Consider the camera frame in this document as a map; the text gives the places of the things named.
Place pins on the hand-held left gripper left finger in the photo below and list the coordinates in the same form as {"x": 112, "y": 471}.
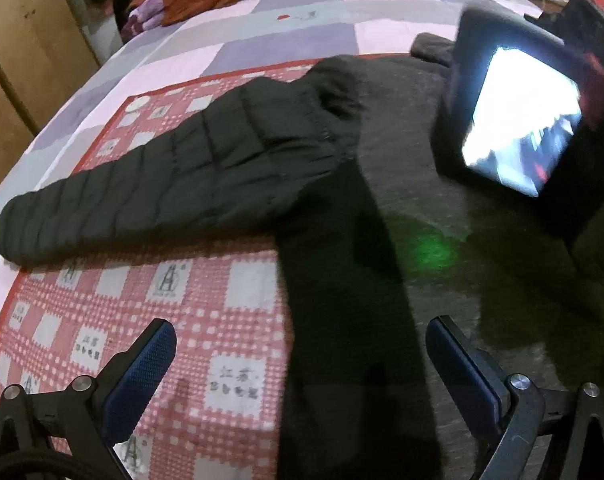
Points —
{"x": 142, "y": 375}

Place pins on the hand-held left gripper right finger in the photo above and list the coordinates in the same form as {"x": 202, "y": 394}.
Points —
{"x": 461, "y": 365}

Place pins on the black quilted jacket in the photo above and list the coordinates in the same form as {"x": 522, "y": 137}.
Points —
{"x": 332, "y": 260}

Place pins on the red white checked blanket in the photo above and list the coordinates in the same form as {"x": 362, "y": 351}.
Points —
{"x": 207, "y": 310}

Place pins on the purple pink checked bed sheet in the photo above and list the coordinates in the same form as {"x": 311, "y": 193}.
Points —
{"x": 282, "y": 35}

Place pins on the black chair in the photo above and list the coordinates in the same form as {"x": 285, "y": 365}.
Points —
{"x": 124, "y": 10}

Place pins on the wooden wardrobe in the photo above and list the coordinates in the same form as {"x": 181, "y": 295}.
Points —
{"x": 22, "y": 35}

